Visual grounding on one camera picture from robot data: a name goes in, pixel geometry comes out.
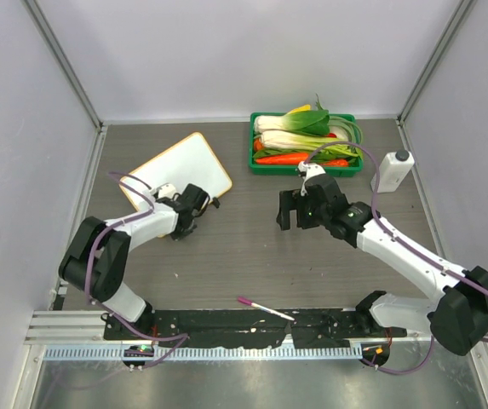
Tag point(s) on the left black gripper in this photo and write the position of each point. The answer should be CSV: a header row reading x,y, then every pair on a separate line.
x,y
179,235

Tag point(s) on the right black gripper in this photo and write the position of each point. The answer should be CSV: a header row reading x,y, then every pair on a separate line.
x,y
289,200

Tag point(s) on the small orange-framed whiteboard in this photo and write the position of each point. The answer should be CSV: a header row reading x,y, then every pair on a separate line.
x,y
191,160

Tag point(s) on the pink-capped whiteboard marker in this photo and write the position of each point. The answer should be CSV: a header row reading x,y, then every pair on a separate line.
x,y
248,302

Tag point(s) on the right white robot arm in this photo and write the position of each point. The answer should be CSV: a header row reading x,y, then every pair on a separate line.
x,y
454,305

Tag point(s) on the large orange carrot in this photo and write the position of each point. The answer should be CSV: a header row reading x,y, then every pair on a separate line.
x,y
283,159

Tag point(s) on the small orange carrot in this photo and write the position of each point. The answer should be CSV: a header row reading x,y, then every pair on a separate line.
x,y
336,163

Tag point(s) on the lower bok choy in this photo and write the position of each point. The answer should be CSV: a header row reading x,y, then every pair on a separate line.
x,y
285,140

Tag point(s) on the bok choy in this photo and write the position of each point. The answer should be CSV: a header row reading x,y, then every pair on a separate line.
x,y
285,140
312,122

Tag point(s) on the upper bok choy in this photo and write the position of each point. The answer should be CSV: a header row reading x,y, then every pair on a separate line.
x,y
312,122

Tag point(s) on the green long beans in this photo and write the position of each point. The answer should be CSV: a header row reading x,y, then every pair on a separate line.
x,y
343,129

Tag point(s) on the yellow pepper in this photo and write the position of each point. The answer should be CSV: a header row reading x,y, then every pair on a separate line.
x,y
303,108

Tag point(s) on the white bottle grey cap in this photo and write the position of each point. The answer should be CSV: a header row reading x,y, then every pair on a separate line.
x,y
393,169

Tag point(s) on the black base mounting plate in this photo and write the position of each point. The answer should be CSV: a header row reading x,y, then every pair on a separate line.
x,y
313,328

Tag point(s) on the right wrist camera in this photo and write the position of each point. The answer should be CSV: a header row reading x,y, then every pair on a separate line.
x,y
309,170

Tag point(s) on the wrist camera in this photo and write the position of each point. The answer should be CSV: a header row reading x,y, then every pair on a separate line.
x,y
165,191
309,170

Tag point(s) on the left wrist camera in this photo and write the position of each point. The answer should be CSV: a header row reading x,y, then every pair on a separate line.
x,y
165,191

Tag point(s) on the white slotted cable duct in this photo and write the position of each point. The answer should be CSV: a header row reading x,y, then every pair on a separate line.
x,y
126,352

